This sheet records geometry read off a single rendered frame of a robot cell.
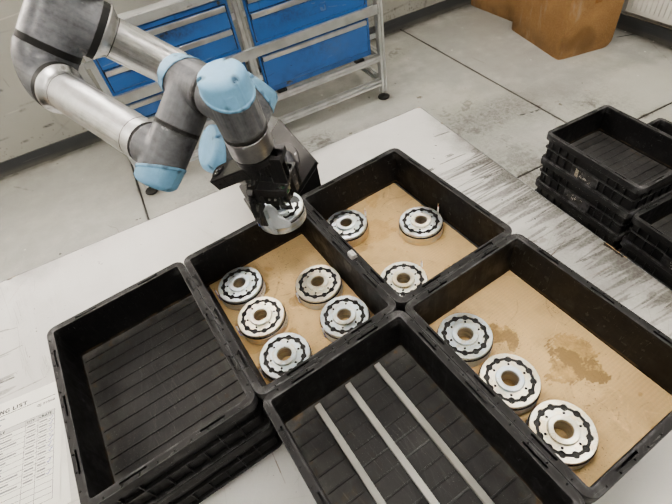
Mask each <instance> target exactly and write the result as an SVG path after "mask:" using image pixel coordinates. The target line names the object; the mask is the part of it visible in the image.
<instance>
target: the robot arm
mask: <svg viewBox="0 0 672 504"><path fill-rule="evenodd" d="M10 51H11V58H12V62H13V65H14V69H15V71H16V73H17V76H18V78H19V80H20V82H21V84H22V85H23V87H24V88H25V90H26V91H27V93H28V94H29V95H30V96H31V97H32V98H33V99H34V100H35V101H36V102H37V103H38V104H40V105H41V106H43V107H44V108H45V109H47V110H49V111H51V112H53V113H58V114H64V115H66V116H67V117H69V118H70V119H72V120H73V121H75V122H76V123H78V124H80V125H81V126H83V127H84V128H86V129H87V130H89V131H90V132H92V133H93V134H95V135H96V136H98V137H99V138H101V139H102V140H104V141H105V142H107V143H108V144H110V145H111V146H113V147H114V148H116V149H117V150H119V151H120V152H122V153H123V154H125V155H126V156H128V157H129V158H131V159H132V160H134V161H136V162H137V163H136V164H135V170H134V176H135V178H136V179H137V180H138V181H139V182H141V183H142V184H144V185H146V186H148V187H151V188H153V189H156V190H160V191H164V192H173V191H175V190H177V188H178V187H179V185H180V183H181V181H182V179H183V177H184V175H185V173H186V172H187V170H186V169H187V166H188V164H189V161H190V159H191V157H192V154H193V152H194V149H195V147H196V144H197V142H198V139H199V137H200V135H201V132H202V130H203V128H204V125H205V123H206V120H207V118H210V119H212V120H213V121H214V122H215V123H216V125H214V124H213V125H209V126H207V127H206V129H205V130H204V131H203V133H202V136H201V139H200V143H199V151H198V155H199V161H200V164H201V166H202V168H203V169H204V170H205V171H207V172H209V173H212V174H213V175H212V178H211V180H210V183H212V184H213V185H214V186H215V187H217V188H218V189H219V190H221V189H224V188H226V187H229V186H232V185H234V184H237V183H240V184H243V185H246V193H247V196H248V200H249V204H250V206H251V211H252V214H253V216H254V218H255V220H256V221H257V222H258V223H259V224H260V226H263V227H264V228H265V229H266V230H267V231H268V232H270V233H272V234H275V235H278V231H277V229H282V228H289V227H290V226H291V221H290V220H288V219H286V218H284V217H281V216H280V215H279V214H278V212H277V210H281V209H287V210H293V206H292V204H291V203H294V202H298V201H299V198H298V197H297V196H296V195H294V193H295V192H298V189H299V186H300V185H299V182H302V180H301V177H300V174H299V171H298V168H297V165H296V162H294V159H293V156H292V154H291V153H290V151H288V150H287V149H286V147H285V145H274V141H273V138H272V135H271V133H270V130H269V127H268V123H269V120H270V118H271V116H272V113H274V109H275V106H276V103H277V101H278V96H277V93H276V92H275V91H274V90H273V89H272V88H271V87H270V86H268V85H267V84H266V83H264V82H263V81H262V80H260V79H259V78H257V77H256V76H254V75H253V74H251V73H250V72H248V71H247V70H246V68H245V66H244V65H243V64H242V63H241V62H240V61H238V60H236V59H233V58H230V59H227V60H226V59H225V58H221V59H217V60H214V61H211V62H209V63H208V64H207V63H205V62H204V61H203V60H201V59H199V58H197V57H193V56H191V55H189V54H187V53H185V52H184V51H182V50H180V49H178V48H176V47H174V46H172V45H170V44H168V43H167V42H165V41H163V40H161V39H159V38H157V37H155V36H153V35H152V34H150V33H148V32H146V31H144V30H142V29H140V28H138V27H137V26H135V25H133V24H131V23H129V22H127V21H125V20H123V19H121V18H120V17H118V15H117V14H116V12H115V10H114V8H113V5H111V4H110V3H108V2H106V1H104V0H23V3H22V6H21V10H20V13H19V17H18V20H17V23H16V27H15V30H14V34H13V35H12V39H11V49H10ZM83 56H86V57H88V58H90V59H93V60H95V59H98V58H102V57H106V58H108V59H110V60H112V61H114V62H116V63H118V64H121V65H123V66H125V67H127V68H129V69H131V70H133V71H136V72H138V73H140V74H142V75H144V76H146V77H148V78H150V79H153V80H155V81H157V82H158V84H159V86H160V88H161V90H162V91H163V92H164V94H163V96H162V99H161V101H160V104H159V107H158V109H157V112H156V114H155V117H154V119H153V121H152V120H150V119H149V118H147V117H145V116H143V115H142V114H140V113H138V112H137V111H135V110H133V109H132V108H130V107H128V106H127V105H125V104H123V103H122V102H120V101H118V100H117V99H115V98H113V97H111V96H110V95H108V94H106V93H105V92H103V91H101V90H100V89H98V88H96V87H95V86H93V85H91V84H90V83H88V82H86V81H84V79H83V77H82V75H81V74H80V73H79V72H78V70H79V66H80V64H81V61H82V59H83ZM294 169H295V170H296V172H297V175H298V177H296V174H295V170H294ZM265 203H266V204H271V205H272V206H271V205H264V204H265ZM288 203H289V205H286V204H288Z"/></svg>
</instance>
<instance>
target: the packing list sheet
mask: <svg viewBox="0 0 672 504"><path fill-rule="evenodd" d="M69 502H71V492H70V482H69V472H68V462H67V452H66V442H65V431H64V421H63V416H62V411H61V406H60V401H59V396H58V391H57V386H56V381H55V382H52V383H50V384H48V385H45V386H43V387H41V388H38V389H36V390H33V391H31V392H29V393H26V394H24V395H21V396H19V397H17V398H14V399H12V400H9V401H7V402H5V403H2V404H0V504H67V503H69Z"/></svg>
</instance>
